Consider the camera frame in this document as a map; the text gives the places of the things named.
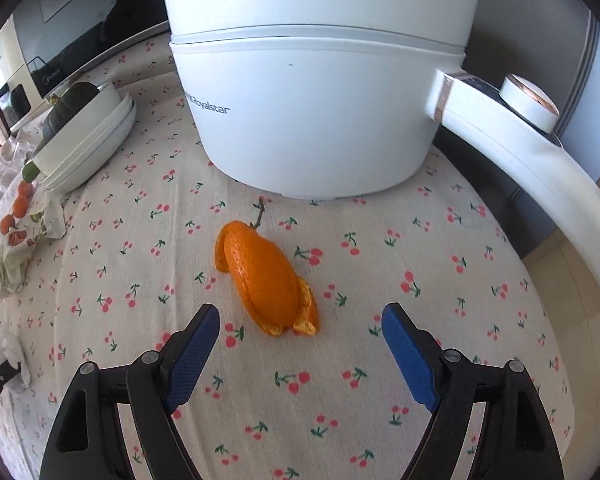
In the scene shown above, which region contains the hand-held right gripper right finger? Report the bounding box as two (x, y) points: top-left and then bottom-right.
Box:
(381, 302), (565, 480)

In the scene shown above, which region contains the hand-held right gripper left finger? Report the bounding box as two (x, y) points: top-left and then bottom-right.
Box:
(39, 303), (222, 480)

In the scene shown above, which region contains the white tissue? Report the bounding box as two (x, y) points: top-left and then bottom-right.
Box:
(0, 330), (33, 389)

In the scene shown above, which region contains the orange peel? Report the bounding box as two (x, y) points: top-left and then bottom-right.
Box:
(215, 199), (321, 337)

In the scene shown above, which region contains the crumpled white plastic bag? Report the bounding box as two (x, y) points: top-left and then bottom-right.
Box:
(0, 194), (69, 297)

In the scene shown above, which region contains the cherry print tablecloth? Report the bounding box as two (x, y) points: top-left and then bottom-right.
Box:
(0, 22), (576, 480)

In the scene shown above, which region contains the stack of white bowls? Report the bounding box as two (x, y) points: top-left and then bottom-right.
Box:
(31, 80), (137, 195)

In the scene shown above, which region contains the white electric cooking pot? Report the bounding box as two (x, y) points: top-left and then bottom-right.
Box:
(147, 0), (600, 313)

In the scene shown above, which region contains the dark green squash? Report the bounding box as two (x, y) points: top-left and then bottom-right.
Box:
(42, 81), (100, 141)

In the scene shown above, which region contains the black television screen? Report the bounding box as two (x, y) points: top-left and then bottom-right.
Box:
(17, 0), (171, 99)

